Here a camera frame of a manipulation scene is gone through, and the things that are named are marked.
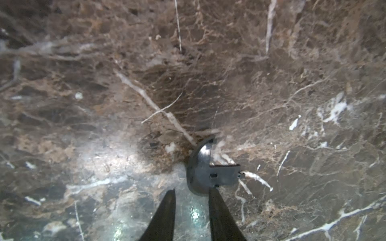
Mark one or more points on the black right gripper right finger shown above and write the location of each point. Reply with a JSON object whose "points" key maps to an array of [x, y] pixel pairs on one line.
{"points": [[222, 224]]}

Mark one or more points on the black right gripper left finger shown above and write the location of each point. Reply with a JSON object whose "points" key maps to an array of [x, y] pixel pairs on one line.
{"points": [[162, 225]]}

